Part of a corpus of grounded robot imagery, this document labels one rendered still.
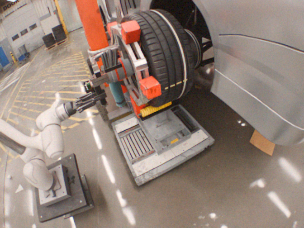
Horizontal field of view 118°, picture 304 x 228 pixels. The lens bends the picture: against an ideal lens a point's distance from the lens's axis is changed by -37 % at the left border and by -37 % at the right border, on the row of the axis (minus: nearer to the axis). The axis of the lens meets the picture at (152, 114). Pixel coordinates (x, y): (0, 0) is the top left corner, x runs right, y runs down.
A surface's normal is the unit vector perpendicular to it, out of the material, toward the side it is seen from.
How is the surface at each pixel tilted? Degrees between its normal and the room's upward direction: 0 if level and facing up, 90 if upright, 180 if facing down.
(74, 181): 0
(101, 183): 0
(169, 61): 71
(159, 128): 0
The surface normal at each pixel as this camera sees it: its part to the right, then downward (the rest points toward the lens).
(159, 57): 0.35, 0.26
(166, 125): -0.13, -0.69
